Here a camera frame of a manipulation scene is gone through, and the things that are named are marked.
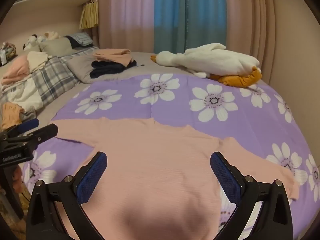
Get white and dark plush toy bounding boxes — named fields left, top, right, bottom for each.
left=23, top=34, right=45, bottom=52

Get person's left hand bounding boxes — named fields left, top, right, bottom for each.
left=12, top=166, right=25, bottom=193

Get blue striped pillow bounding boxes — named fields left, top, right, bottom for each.
left=67, top=32, right=94, bottom=48

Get patterned bag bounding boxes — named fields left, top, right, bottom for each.
left=0, top=42, right=17, bottom=65

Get beige pillow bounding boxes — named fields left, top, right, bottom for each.
left=40, top=37, right=74, bottom=57

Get bed with grey sheet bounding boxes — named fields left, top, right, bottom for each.
left=0, top=50, right=265, bottom=140

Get crumpled orange garment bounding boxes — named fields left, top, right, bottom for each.
left=1, top=102, right=25, bottom=130

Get folded navy clothes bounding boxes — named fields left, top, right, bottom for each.
left=89, top=59, right=137, bottom=79

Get cream plush toy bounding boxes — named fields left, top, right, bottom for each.
left=44, top=31, right=62, bottom=40

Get white wall shelf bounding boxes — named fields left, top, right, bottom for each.
left=14, top=0, right=93, bottom=7

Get blue curtain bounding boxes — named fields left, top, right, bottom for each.
left=186, top=0, right=227, bottom=50
left=154, top=0, right=187, bottom=53

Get plaid duvet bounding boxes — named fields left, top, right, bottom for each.
left=0, top=47, right=100, bottom=113

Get yellow pleated fabric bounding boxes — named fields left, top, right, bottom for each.
left=79, top=0, right=98, bottom=30

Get pink striped shirt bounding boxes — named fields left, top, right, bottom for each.
left=49, top=117, right=300, bottom=240

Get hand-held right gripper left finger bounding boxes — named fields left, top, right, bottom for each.
left=26, top=151, right=108, bottom=240

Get folded cream clothes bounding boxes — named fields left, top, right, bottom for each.
left=26, top=51, right=49, bottom=72

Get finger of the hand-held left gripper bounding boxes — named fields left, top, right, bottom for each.
left=0, top=119, right=40, bottom=140
left=5, top=124, right=59, bottom=153

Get folded pink sweater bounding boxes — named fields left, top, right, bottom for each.
left=1, top=54, right=32, bottom=85

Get folded peach clothes stack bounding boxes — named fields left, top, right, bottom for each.
left=93, top=48, right=134, bottom=68

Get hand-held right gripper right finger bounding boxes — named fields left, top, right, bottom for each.
left=210, top=151, right=293, bottom=240

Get purple floral blanket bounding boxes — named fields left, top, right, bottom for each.
left=22, top=73, right=320, bottom=240

